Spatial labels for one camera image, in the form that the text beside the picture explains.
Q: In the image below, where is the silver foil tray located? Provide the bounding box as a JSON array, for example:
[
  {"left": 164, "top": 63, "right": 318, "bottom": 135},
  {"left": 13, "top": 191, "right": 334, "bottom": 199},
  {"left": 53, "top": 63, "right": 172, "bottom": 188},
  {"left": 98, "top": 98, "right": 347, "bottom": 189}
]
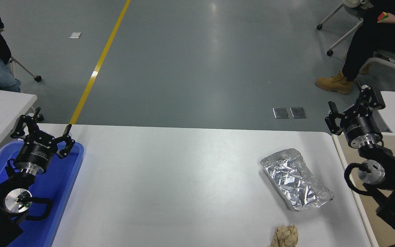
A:
[{"left": 260, "top": 148, "right": 335, "bottom": 212}]

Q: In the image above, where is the person with tan boots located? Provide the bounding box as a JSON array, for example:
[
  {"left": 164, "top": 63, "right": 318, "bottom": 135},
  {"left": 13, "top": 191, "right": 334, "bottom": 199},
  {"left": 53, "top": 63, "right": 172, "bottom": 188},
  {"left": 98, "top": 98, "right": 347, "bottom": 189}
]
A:
[{"left": 316, "top": 0, "right": 395, "bottom": 95}]

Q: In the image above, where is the tan paper ball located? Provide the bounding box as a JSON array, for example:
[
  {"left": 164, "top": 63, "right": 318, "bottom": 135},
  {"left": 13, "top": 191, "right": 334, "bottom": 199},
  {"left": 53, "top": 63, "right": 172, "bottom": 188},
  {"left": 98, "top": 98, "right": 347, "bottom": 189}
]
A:
[{"left": 271, "top": 225, "right": 299, "bottom": 247}]

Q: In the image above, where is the metal floor plate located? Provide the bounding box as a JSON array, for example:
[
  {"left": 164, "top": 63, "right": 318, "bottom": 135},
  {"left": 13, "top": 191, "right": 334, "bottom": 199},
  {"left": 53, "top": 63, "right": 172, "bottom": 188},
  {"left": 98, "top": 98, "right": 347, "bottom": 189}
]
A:
[
  {"left": 273, "top": 107, "right": 290, "bottom": 119},
  {"left": 290, "top": 107, "right": 307, "bottom": 119}
]

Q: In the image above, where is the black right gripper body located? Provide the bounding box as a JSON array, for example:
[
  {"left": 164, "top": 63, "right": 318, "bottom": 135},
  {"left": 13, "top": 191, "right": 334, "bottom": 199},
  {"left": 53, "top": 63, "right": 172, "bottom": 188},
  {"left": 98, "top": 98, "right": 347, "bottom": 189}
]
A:
[{"left": 343, "top": 111, "right": 383, "bottom": 144}]

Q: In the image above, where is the white chair grey seat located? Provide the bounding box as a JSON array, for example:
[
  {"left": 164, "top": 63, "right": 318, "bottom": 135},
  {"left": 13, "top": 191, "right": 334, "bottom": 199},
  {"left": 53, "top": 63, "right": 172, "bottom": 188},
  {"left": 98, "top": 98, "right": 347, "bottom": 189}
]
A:
[{"left": 316, "top": 0, "right": 368, "bottom": 57}]

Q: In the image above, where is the white rolling chair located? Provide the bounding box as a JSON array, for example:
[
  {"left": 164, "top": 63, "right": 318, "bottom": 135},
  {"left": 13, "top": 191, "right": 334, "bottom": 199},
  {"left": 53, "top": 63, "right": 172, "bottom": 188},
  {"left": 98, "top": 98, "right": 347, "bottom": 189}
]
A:
[{"left": 359, "top": 50, "right": 395, "bottom": 95}]

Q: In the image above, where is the blue plastic tray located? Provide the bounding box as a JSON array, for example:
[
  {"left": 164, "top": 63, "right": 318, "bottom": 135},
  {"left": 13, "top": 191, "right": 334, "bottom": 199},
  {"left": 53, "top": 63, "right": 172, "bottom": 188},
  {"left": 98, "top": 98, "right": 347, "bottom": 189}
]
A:
[{"left": 0, "top": 141, "right": 84, "bottom": 247}]

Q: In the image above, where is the white chair with castors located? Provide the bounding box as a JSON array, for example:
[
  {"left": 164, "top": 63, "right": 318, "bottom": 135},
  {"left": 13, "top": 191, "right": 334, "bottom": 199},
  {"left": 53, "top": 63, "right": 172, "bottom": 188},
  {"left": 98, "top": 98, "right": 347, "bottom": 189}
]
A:
[{"left": 9, "top": 56, "right": 44, "bottom": 122}]

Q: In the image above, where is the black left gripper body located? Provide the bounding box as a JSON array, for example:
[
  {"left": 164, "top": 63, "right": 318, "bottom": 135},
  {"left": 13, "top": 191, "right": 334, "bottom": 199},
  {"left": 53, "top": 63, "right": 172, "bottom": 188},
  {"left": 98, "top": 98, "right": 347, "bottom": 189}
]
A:
[{"left": 14, "top": 134, "right": 58, "bottom": 172}]

